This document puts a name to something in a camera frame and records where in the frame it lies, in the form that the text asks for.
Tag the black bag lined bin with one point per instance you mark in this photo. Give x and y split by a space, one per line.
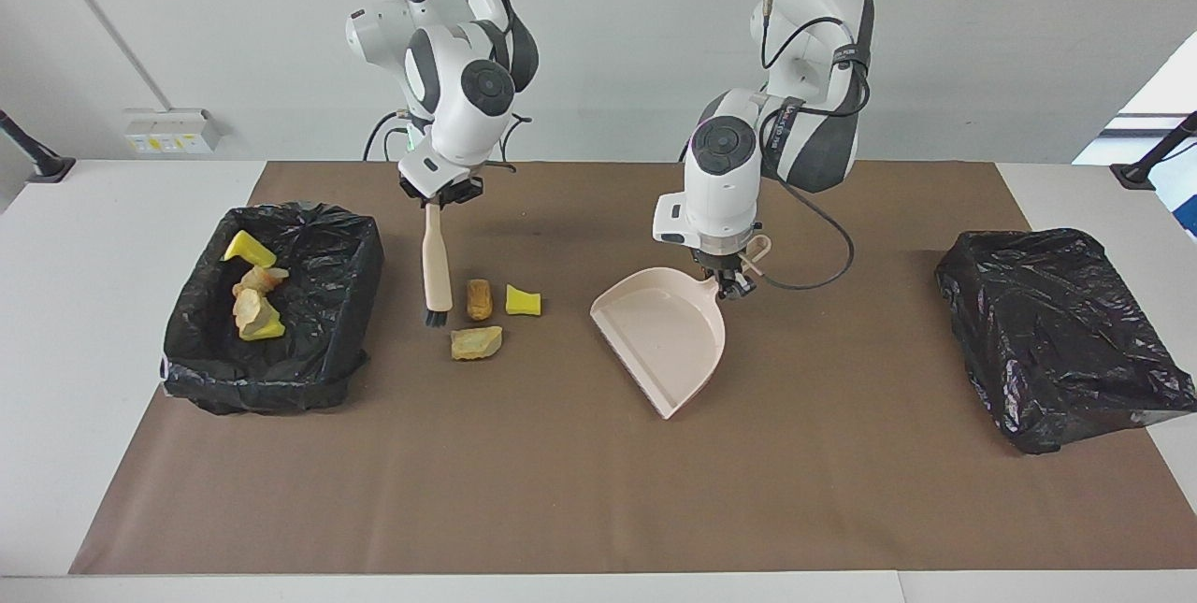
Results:
1057 332
318 323

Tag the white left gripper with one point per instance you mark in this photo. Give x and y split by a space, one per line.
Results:
701 224

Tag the beige hand brush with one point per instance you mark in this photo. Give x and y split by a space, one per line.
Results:
437 257

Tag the yellow sponge piece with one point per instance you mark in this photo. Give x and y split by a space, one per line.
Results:
524 301
264 330
248 250

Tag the white wall conduit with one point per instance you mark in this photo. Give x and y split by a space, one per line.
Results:
103 19

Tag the brown bread roll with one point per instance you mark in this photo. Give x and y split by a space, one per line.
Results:
479 299

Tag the beige plastic dustpan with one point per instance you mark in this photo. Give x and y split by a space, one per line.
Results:
664 341

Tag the orange striped croissant piece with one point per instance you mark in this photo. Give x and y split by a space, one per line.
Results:
262 279

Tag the tan bread chunk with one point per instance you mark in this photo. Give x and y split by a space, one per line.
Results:
251 308

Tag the brown table mat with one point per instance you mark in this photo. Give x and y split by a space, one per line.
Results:
598 472

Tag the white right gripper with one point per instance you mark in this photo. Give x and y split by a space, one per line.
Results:
438 168

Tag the white wall socket box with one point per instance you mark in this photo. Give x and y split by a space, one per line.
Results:
173 131

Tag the pale tan stone chunk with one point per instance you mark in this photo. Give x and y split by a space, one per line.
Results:
476 342

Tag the black clamp stand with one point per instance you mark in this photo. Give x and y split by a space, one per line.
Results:
1146 168
28 154

